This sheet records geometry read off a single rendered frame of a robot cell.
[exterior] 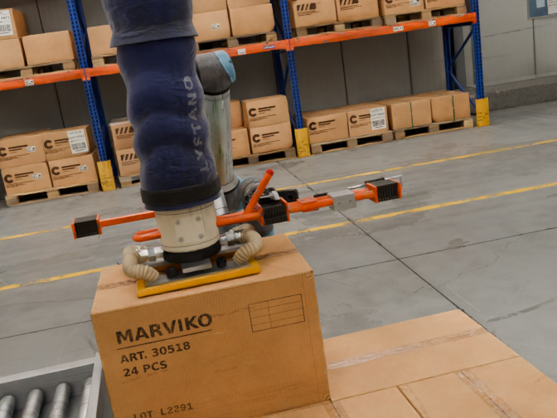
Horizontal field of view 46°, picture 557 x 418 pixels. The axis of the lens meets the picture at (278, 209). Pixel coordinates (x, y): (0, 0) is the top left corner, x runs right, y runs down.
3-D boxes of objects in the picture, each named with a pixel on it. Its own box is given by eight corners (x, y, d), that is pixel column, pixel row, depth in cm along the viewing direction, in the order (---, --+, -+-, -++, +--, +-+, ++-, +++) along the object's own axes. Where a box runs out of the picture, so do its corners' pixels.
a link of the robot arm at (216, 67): (197, 204, 279) (182, 47, 228) (235, 194, 285) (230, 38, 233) (209, 227, 269) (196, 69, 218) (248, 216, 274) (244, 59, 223)
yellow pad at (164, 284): (138, 298, 174) (133, 280, 173) (137, 286, 183) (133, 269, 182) (261, 273, 180) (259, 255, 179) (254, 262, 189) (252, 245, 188)
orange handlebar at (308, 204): (94, 254, 180) (92, 241, 179) (99, 228, 209) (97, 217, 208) (405, 194, 197) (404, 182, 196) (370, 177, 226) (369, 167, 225)
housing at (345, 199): (334, 211, 193) (332, 196, 192) (327, 206, 199) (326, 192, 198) (356, 207, 194) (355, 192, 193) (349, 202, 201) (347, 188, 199)
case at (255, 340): (120, 449, 178) (89, 313, 169) (126, 380, 217) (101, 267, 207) (331, 400, 187) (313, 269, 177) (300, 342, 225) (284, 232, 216)
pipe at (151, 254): (135, 283, 175) (131, 263, 173) (134, 257, 199) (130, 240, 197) (258, 258, 181) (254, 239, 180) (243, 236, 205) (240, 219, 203)
